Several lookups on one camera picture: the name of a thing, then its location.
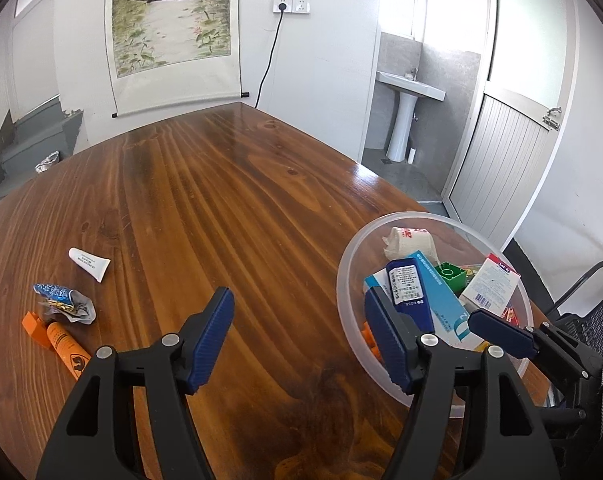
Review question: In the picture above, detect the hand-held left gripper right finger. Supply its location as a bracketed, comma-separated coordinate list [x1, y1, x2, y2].
[364, 287, 562, 480]

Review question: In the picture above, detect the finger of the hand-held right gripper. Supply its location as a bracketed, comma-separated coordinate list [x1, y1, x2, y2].
[467, 308, 549, 361]

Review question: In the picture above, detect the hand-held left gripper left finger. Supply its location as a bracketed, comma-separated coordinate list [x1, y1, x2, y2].
[36, 287, 236, 480]

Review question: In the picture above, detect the orange toy brick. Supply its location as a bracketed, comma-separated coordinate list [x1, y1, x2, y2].
[360, 321, 382, 361]
[22, 311, 50, 350]

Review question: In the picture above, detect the white box with red edge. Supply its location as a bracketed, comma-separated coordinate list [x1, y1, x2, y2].
[459, 253, 522, 316]

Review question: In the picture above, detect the dark blue cosmetic tube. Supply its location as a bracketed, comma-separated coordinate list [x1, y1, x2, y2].
[385, 256, 436, 333]

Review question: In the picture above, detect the light blue carton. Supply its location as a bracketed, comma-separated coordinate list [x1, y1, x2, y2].
[364, 250, 487, 351]

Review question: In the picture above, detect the clear plastic bowl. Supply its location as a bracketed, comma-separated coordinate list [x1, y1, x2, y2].
[335, 211, 535, 418]

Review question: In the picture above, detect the green toy brick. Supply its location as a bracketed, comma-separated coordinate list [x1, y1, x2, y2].
[435, 260, 467, 296]

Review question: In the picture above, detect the bagged white bandage roll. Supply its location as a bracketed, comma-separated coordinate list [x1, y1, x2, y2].
[381, 226, 439, 263]

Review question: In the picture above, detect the small white tube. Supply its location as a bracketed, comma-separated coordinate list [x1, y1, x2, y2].
[68, 247, 111, 282]

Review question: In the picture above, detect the orange tube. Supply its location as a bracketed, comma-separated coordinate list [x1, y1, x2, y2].
[46, 321, 92, 383]

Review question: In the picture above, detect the blue snack wrapper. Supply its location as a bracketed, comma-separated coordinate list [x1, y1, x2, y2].
[33, 282, 96, 325]

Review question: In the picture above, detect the wooden desktop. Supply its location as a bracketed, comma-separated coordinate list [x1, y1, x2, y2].
[0, 101, 557, 480]

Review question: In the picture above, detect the slatted bathroom door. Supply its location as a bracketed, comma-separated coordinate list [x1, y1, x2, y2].
[441, 0, 582, 251]

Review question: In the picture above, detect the crumpled foil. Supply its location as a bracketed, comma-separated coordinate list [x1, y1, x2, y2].
[35, 150, 61, 174]

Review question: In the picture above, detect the grey staircase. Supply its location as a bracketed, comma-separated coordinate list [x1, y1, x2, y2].
[0, 95, 85, 203]

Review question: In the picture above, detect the white door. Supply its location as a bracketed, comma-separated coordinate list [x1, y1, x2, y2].
[12, 0, 57, 121]

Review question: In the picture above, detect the window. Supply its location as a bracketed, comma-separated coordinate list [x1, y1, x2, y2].
[381, 0, 425, 41]

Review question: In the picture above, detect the white pedestal sink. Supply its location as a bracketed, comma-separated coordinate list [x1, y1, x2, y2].
[375, 67, 446, 162]

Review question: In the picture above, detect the black power cable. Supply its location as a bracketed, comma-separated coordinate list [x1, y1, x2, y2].
[256, 7, 285, 109]

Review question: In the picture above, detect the landscape wall scroll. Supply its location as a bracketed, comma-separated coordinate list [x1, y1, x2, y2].
[104, 0, 247, 118]

